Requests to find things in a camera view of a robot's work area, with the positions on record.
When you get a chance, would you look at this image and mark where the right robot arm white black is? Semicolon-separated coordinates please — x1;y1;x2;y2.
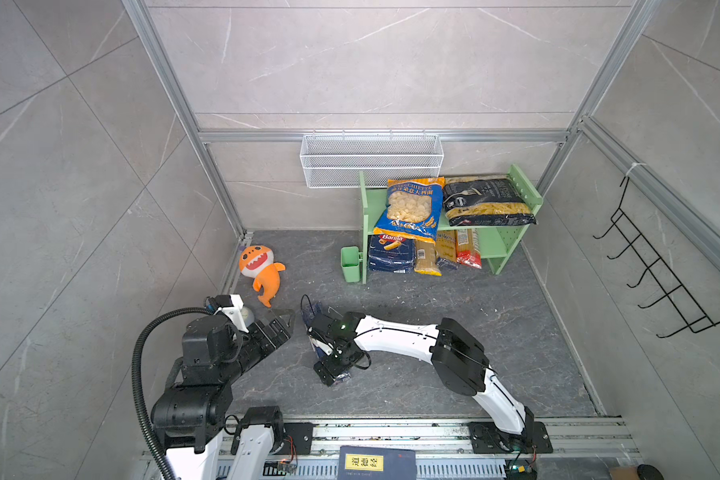
300;295;535;452

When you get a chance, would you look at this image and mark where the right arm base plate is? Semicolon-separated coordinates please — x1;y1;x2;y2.
467;422;554;454

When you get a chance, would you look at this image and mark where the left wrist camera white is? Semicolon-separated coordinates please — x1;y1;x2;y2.
211;294;248;333

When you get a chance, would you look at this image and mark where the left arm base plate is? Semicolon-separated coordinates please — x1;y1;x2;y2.
230;421;315;456

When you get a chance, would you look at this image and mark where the blue orecchiette pasta bag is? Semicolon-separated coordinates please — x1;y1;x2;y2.
373;177;445;244

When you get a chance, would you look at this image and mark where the aluminium rail frame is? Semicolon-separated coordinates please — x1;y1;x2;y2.
167;408;642;479

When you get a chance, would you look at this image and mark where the orange shark plush toy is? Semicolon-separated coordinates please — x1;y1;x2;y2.
239;245;286;308

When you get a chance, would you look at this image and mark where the blue Barilla rigatoni box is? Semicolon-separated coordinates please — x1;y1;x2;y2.
368;234;415;274

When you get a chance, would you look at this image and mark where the yellow spaghetti bag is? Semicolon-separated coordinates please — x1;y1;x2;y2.
414;240;442;277

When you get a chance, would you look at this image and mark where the red pasta packet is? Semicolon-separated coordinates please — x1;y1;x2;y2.
455;229;482;269

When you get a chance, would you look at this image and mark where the small grey alarm clock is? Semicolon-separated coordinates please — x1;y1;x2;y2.
240;306;256;328

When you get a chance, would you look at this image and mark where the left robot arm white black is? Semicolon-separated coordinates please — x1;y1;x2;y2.
131;294;294;479

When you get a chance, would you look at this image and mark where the black wire hook rack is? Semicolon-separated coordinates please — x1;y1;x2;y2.
592;176;720;339

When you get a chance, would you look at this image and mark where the small green cup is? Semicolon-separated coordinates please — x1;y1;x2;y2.
340;246;361;283

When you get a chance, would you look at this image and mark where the white wire mesh basket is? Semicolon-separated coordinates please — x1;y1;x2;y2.
299;133;444;189

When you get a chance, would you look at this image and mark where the dark blue spaghetti bag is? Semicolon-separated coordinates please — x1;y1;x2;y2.
435;230;459;270

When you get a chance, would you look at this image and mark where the blue Barilla spaghetti box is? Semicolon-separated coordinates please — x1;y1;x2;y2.
302;302;351;387

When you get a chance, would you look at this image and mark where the dark blue book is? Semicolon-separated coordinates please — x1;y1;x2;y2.
337;446;417;480

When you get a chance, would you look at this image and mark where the dark penne pasta bag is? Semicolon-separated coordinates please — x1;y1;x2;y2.
443;174;536;227

